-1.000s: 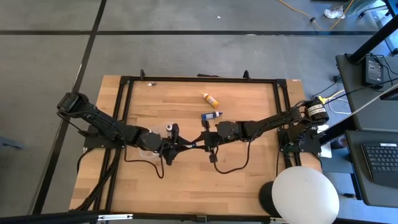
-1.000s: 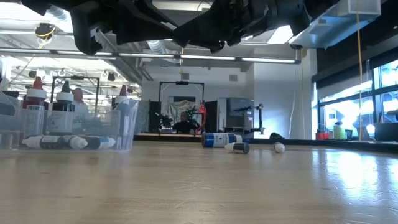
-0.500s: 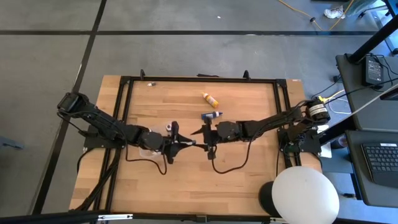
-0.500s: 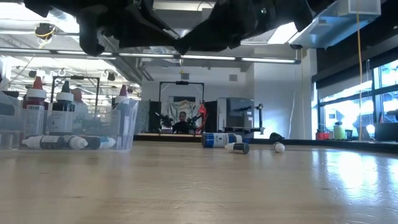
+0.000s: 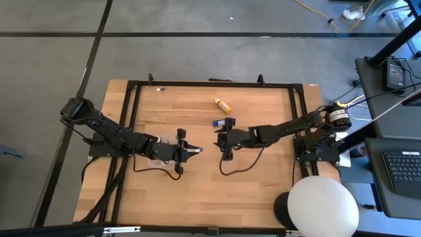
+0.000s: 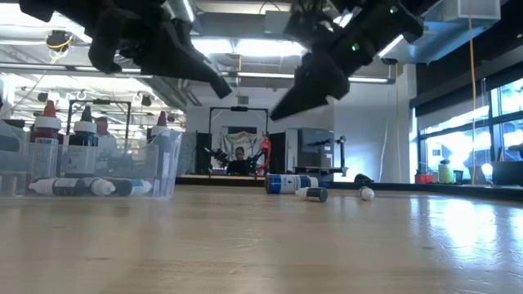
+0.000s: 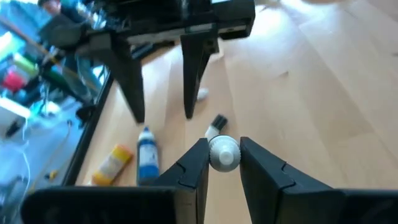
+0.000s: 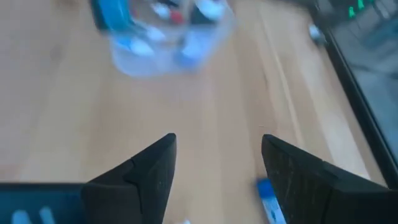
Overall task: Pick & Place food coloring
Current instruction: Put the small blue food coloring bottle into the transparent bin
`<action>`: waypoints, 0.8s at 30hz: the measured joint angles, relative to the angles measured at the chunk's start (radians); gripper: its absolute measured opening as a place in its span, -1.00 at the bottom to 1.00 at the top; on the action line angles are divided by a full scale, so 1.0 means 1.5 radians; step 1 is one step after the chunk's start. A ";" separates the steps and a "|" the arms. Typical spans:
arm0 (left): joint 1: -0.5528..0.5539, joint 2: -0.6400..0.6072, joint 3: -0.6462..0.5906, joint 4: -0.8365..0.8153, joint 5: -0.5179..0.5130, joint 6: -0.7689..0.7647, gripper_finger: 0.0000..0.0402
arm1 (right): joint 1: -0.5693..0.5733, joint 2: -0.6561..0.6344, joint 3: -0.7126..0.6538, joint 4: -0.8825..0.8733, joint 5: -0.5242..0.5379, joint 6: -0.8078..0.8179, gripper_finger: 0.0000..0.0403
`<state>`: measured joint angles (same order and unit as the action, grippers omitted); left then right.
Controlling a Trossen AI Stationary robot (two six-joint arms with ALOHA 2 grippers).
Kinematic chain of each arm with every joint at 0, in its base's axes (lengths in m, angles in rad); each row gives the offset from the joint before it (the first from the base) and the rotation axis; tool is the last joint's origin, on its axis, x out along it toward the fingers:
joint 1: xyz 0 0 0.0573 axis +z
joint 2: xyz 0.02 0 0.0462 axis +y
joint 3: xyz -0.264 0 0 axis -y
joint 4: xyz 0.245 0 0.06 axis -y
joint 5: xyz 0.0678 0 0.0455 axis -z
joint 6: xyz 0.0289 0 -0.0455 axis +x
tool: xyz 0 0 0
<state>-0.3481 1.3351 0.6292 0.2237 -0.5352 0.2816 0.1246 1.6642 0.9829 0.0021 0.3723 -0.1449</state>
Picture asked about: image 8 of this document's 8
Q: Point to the black aluminium table frame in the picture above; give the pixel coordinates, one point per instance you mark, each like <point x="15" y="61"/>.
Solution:
<point x="351" y="90"/>

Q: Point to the clear plastic bin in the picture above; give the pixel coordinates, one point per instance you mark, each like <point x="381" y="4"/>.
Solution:
<point x="202" y="46"/>

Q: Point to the small green food coloring bottle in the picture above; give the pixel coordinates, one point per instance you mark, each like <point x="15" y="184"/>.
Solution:
<point x="315" y="32"/>

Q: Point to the black device green light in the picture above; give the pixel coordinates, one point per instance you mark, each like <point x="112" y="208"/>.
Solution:
<point x="354" y="14"/>

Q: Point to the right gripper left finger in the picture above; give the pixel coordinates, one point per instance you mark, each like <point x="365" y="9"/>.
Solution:
<point x="140" y="193"/>

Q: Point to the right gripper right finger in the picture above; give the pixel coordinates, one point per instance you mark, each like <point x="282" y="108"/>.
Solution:
<point x="311" y="193"/>

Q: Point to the small blue food coloring bottle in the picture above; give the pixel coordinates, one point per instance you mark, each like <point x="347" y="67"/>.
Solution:
<point x="265" y="189"/>

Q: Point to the large red food coloring bottle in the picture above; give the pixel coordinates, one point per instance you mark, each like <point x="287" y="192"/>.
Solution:
<point x="177" y="17"/>

